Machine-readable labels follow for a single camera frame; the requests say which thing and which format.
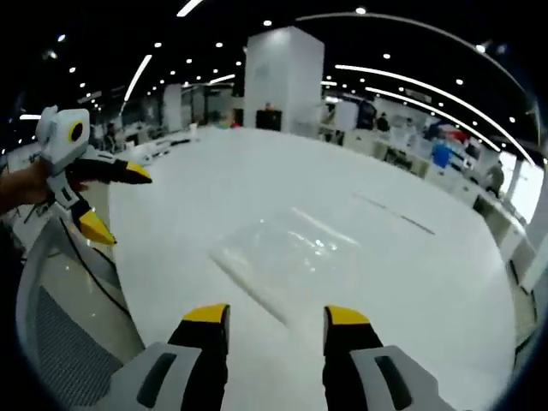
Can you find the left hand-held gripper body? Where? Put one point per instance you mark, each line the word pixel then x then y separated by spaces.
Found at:
pixel 64 137

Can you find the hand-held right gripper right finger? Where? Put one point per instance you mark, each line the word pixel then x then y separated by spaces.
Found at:
pixel 349 359

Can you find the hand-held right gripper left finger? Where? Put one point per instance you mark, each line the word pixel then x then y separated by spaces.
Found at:
pixel 205 359

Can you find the clear resealable plastic bag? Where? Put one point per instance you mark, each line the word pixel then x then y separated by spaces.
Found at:
pixel 282 257

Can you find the person's left hand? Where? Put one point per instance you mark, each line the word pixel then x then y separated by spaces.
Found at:
pixel 25 186

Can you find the long ceiling strip light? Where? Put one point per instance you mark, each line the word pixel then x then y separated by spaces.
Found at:
pixel 188 7
pixel 436 92
pixel 138 77
pixel 30 117
pixel 432 112

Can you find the white cup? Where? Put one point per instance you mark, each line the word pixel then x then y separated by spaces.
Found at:
pixel 193 127

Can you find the grey mesh office chair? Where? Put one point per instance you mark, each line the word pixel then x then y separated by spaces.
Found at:
pixel 64 325

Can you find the black cabinet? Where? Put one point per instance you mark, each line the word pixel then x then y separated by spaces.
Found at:
pixel 269 119

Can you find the white square pillar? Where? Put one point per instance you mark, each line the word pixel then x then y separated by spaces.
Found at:
pixel 282 81

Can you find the row of white desks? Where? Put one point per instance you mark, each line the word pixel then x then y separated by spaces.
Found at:
pixel 479 201

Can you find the blue object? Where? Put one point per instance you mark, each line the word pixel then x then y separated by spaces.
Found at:
pixel 441 156

